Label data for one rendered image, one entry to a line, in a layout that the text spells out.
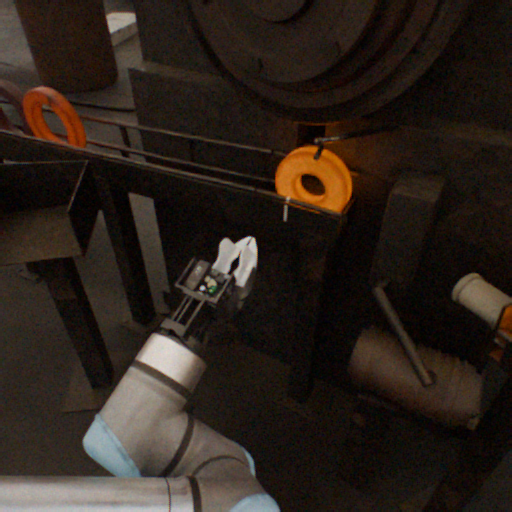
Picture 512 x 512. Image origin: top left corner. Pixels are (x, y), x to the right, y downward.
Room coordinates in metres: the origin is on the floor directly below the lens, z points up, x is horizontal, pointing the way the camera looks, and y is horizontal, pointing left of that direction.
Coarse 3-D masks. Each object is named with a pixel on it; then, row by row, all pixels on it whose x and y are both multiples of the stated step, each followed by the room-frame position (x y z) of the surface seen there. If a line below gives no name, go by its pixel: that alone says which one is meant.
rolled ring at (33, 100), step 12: (24, 96) 1.13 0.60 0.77; (36, 96) 1.11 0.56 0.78; (48, 96) 1.08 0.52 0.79; (60, 96) 1.10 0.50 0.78; (24, 108) 1.14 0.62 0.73; (36, 108) 1.14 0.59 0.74; (60, 108) 1.07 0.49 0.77; (72, 108) 1.09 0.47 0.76; (36, 120) 1.14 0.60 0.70; (72, 120) 1.06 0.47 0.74; (36, 132) 1.13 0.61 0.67; (48, 132) 1.14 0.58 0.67; (72, 132) 1.06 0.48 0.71; (84, 132) 1.08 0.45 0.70; (72, 144) 1.07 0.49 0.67; (84, 144) 1.08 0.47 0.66
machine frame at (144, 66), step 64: (192, 64) 1.03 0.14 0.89; (448, 64) 0.77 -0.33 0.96; (192, 128) 0.97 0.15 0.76; (256, 128) 0.88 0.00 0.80; (448, 128) 0.72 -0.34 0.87; (384, 192) 0.74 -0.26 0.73; (448, 192) 0.69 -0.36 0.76; (192, 256) 1.00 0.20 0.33; (448, 256) 0.67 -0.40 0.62; (256, 320) 0.88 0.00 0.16; (384, 320) 0.71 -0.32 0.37; (448, 320) 0.64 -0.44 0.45
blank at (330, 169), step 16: (288, 160) 0.76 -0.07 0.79; (304, 160) 0.75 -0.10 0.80; (320, 160) 0.73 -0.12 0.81; (336, 160) 0.73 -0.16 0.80; (288, 176) 0.76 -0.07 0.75; (320, 176) 0.73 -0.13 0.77; (336, 176) 0.71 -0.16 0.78; (288, 192) 0.76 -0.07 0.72; (304, 192) 0.77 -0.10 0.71; (336, 192) 0.71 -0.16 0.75; (336, 208) 0.71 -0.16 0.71
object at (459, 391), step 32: (384, 352) 0.50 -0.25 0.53; (384, 384) 0.45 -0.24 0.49; (416, 384) 0.44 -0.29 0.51; (448, 384) 0.43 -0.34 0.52; (480, 384) 0.44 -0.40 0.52; (352, 416) 0.48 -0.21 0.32; (384, 416) 0.45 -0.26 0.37; (448, 416) 0.39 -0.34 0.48; (352, 448) 0.47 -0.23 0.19; (352, 480) 0.46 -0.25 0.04
